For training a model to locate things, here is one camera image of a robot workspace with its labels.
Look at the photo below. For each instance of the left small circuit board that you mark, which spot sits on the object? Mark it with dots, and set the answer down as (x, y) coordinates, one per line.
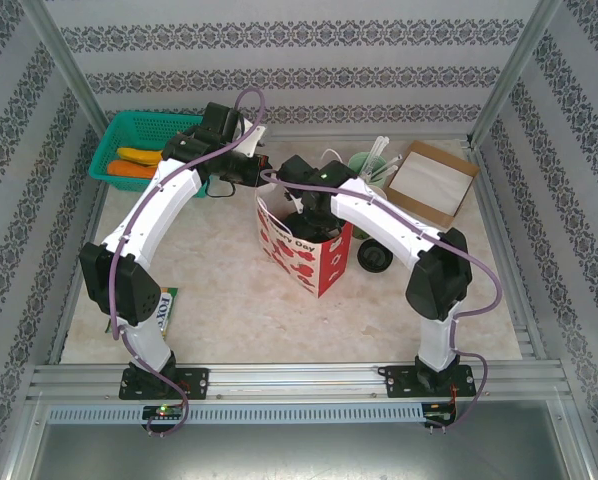
(161, 412)

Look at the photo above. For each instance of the orange carrot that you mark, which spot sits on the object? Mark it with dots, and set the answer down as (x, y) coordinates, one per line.
(126, 169)

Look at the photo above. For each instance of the small circuit board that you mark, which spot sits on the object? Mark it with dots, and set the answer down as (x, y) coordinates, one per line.
(161, 412)
(436, 415)

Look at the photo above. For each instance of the white paper bag red print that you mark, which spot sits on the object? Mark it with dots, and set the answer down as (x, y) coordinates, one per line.
(299, 265)

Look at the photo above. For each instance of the green Fox's candy bag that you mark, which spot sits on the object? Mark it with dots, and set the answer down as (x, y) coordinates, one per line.
(168, 305)

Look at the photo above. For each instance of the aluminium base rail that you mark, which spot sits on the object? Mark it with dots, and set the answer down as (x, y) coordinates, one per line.
(294, 380)

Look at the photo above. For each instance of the aluminium frame post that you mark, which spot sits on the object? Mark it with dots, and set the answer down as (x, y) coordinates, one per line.
(516, 60)
(64, 60)

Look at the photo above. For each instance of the brown cardboard napkin box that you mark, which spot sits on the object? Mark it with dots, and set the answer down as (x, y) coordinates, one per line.
(419, 212)

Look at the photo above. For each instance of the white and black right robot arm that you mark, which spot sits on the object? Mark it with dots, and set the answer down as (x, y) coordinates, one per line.
(379, 220)

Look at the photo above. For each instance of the mint green holder cup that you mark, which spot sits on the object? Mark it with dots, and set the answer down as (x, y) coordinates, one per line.
(361, 162)

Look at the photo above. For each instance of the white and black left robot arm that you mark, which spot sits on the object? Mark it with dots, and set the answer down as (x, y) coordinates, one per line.
(154, 210)

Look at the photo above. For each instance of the white wrapped straw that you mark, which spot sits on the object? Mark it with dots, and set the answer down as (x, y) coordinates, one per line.
(381, 152)
(391, 164)
(388, 173)
(377, 149)

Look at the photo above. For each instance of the black plastic cup lid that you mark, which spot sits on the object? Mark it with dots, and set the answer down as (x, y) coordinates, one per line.
(371, 260)

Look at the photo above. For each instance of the teal plastic basket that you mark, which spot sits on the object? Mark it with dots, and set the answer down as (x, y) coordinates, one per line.
(134, 125)

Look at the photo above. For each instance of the right small circuit board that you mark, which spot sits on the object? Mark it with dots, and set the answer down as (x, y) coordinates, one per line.
(436, 415)

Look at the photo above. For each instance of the yellow banana bunch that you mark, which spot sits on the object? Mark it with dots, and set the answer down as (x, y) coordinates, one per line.
(134, 154)

